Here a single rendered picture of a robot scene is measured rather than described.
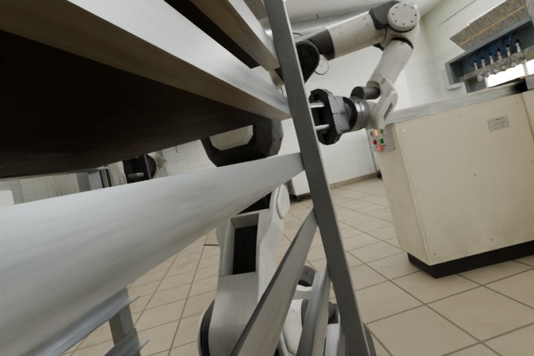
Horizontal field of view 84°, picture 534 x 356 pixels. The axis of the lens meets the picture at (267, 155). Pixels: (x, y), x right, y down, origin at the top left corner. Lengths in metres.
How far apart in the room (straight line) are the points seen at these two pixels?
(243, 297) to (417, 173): 1.24
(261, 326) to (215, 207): 0.08
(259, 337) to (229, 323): 0.48
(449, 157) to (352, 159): 4.38
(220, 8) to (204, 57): 0.12
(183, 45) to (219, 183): 0.08
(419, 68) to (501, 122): 5.25
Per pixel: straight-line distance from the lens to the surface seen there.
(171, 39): 0.17
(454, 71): 2.46
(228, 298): 0.70
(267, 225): 0.73
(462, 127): 1.84
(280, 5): 0.53
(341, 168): 5.99
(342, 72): 6.32
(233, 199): 0.18
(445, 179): 1.78
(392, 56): 0.88
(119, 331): 0.73
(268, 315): 0.22
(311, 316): 0.43
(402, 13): 0.91
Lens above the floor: 0.79
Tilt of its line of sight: 1 degrees up
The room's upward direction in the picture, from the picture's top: 13 degrees counter-clockwise
